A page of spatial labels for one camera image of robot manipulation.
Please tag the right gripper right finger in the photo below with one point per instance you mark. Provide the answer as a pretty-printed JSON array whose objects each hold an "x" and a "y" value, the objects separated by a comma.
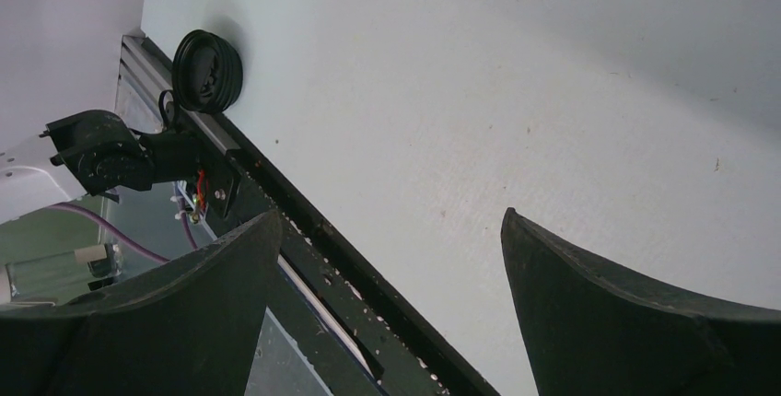
[{"x": 591, "y": 326}]

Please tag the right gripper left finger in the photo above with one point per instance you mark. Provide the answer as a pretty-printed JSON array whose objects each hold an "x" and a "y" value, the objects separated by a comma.
[{"x": 188, "y": 327}]

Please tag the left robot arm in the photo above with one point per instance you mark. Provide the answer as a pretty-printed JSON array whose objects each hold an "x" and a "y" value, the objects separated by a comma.
[{"x": 91, "y": 153}]

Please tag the stack of black lids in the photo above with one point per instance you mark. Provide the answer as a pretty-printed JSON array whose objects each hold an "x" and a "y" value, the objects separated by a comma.
[{"x": 207, "y": 73}]

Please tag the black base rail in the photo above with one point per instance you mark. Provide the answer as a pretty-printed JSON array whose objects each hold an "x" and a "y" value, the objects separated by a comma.
[{"x": 359, "y": 334}]

